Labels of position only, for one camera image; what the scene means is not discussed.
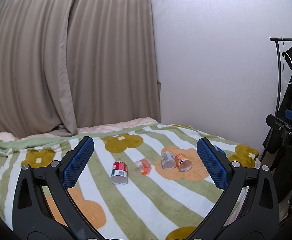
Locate clear cup orange cartoon label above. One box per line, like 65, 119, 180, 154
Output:
174, 153, 193, 172

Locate black clothes rack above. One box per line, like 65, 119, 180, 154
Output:
270, 36, 292, 116

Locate blue labelled cup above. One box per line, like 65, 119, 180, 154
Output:
213, 145, 226, 155

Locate striped floral blanket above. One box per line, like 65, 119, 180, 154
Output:
0, 123, 261, 240

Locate clear cup grey label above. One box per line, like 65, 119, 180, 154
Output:
161, 151, 176, 170

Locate white wire hanger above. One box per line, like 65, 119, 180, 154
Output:
281, 51, 292, 85

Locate beige curtain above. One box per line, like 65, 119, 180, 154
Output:
0, 0, 161, 138

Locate pink mattress sheet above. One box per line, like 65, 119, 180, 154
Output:
0, 117, 158, 142

